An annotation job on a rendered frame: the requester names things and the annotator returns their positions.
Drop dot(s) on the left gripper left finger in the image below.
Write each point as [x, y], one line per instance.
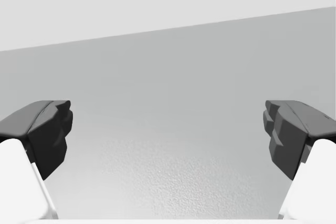
[39, 140]

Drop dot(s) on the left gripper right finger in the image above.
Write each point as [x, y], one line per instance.
[294, 140]

